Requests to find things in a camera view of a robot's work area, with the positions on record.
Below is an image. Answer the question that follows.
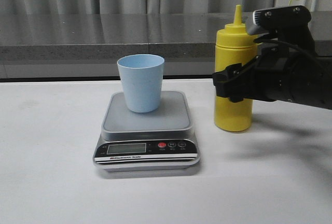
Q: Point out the grey stone counter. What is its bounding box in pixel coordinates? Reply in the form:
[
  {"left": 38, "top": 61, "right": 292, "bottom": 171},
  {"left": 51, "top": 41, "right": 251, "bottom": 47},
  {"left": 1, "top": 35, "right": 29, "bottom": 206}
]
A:
[{"left": 0, "top": 11, "right": 332, "bottom": 79}]

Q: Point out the light blue plastic cup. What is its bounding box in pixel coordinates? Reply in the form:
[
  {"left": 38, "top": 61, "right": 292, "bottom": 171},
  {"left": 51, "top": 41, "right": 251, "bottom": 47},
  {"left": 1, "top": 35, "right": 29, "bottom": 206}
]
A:
[{"left": 117, "top": 54, "right": 164, "bottom": 113}]

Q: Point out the black camera cable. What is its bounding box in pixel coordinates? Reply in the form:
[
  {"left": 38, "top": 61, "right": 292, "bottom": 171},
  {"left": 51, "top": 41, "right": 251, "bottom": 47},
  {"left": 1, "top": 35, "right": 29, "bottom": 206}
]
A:
[{"left": 253, "top": 36, "right": 332, "bottom": 79}]

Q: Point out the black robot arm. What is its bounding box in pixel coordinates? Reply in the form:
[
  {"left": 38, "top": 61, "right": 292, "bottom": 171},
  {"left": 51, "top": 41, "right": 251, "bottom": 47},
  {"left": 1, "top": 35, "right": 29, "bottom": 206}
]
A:
[{"left": 213, "top": 45, "right": 331, "bottom": 109}]

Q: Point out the silver digital kitchen scale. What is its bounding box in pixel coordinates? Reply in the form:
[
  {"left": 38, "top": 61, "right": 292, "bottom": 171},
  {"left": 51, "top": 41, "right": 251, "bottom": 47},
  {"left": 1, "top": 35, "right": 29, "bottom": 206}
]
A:
[{"left": 93, "top": 91, "right": 201, "bottom": 172}]

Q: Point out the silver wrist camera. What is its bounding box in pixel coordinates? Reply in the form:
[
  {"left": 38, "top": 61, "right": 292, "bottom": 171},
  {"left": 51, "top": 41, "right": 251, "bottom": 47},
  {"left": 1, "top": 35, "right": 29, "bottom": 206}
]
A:
[{"left": 245, "top": 5, "right": 316, "bottom": 54}]

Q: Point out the yellow squeeze bottle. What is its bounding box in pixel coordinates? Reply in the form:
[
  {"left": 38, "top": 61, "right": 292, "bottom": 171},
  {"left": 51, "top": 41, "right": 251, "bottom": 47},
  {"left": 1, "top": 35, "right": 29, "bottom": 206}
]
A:
[{"left": 214, "top": 0, "right": 303, "bottom": 133}]

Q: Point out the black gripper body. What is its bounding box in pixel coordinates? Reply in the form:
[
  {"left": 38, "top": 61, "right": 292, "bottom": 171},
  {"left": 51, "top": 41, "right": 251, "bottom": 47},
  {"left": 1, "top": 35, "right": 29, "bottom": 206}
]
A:
[{"left": 240, "top": 45, "right": 293, "bottom": 102}]

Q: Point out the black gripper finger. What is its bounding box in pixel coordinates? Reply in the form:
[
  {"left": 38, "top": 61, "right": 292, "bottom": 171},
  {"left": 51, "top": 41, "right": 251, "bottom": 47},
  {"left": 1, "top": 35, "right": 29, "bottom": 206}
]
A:
[{"left": 212, "top": 63, "right": 244, "bottom": 103}]

